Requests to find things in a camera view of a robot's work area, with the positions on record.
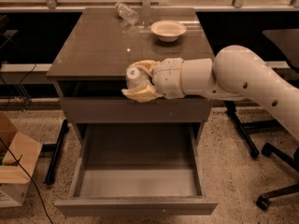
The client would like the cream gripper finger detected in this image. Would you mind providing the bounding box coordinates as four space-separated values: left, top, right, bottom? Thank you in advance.
129 60 160 77
121 84 162 103

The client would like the black table leg left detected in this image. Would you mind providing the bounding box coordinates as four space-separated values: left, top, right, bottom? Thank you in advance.
42 119 69 186

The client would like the closed grey upper drawer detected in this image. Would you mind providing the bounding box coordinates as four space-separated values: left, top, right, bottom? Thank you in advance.
60 97 211 123

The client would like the white paper bowl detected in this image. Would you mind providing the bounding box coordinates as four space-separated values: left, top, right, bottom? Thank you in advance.
150 21 187 42

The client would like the clear crumpled plastic bottle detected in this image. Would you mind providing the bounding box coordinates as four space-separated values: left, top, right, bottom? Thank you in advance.
115 2 139 25

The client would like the black office chair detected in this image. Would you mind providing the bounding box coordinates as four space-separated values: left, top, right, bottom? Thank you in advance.
241 27 299 211

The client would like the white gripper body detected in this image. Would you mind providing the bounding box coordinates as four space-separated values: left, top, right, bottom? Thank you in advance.
152 58 185 99

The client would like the blue plastic bottle white cap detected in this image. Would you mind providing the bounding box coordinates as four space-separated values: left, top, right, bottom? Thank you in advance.
126 67 150 90

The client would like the grey drawer cabinet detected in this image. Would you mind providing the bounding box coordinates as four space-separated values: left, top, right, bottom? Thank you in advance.
47 8 213 142

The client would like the black cable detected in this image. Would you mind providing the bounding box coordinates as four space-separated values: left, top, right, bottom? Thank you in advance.
0 136 54 224

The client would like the cardboard box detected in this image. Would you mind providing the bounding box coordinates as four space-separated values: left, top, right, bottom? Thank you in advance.
0 112 42 208

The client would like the open grey drawer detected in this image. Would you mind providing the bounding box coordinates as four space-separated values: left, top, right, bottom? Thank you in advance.
55 123 217 217

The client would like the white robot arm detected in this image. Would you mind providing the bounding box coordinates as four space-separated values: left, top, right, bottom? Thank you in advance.
121 45 299 139

